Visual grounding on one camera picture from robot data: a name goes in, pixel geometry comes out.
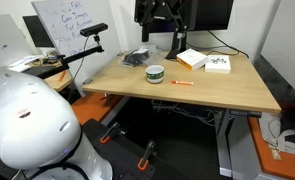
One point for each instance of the white panel board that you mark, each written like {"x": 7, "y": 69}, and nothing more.
{"x": 5, "y": 40}

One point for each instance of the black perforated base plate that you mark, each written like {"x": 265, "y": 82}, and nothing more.
{"x": 127, "y": 156}

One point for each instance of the large plain whiteboard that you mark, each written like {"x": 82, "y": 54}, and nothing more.
{"x": 287, "y": 40}

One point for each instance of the orange white Behave book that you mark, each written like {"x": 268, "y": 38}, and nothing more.
{"x": 191, "y": 58}

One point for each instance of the black grey backpack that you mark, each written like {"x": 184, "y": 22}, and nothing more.
{"x": 290, "y": 133}

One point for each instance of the orange marker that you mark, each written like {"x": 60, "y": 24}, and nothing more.
{"x": 183, "y": 82}

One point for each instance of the white book with drawing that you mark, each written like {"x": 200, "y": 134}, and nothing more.
{"x": 217, "y": 64}

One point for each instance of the black desk control panel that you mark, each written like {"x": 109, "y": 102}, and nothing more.
{"x": 245, "y": 113}

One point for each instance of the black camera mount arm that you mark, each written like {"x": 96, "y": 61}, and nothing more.
{"x": 73, "y": 56}

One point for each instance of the white papers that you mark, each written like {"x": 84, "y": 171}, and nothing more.
{"x": 23, "y": 62}

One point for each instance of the black computer monitor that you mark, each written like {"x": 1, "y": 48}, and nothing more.
{"x": 213, "y": 13}

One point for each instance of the orange pen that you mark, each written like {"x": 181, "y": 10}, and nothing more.
{"x": 62, "y": 76}

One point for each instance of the grey desk leg frame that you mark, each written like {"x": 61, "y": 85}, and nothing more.
{"x": 223, "y": 143}

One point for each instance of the small wooden side desk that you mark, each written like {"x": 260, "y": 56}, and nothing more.
{"x": 58, "y": 82}

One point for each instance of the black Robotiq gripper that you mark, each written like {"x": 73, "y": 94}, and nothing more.
{"x": 165, "y": 7}

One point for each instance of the orange padded bench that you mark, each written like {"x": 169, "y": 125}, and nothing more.
{"x": 92, "y": 106}
{"x": 280, "y": 166}

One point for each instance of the whiteboard with blue writing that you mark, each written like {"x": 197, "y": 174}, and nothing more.
{"x": 97, "y": 13}

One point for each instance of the black stereo camera bar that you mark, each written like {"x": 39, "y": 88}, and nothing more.
{"x": 93, "y": 29}

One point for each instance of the white green ceramic mug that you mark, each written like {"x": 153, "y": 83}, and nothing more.
{"x": 154, "y": 74}

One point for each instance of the clear bag with black items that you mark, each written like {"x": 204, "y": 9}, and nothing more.
{"x": 137, "y": 57}

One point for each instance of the black monitor stand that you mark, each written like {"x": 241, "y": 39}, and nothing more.
{"x": 180, "y": 46}

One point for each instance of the dark monitor screen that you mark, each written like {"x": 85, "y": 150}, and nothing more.
{"x": 37, "y": 31}

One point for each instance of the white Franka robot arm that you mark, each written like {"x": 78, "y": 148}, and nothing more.
{"x": 30, "y": 123}

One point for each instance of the black orange clamp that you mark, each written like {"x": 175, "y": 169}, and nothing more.
{"x": 146, "y": 156}
{"x": 109, "y": 132}

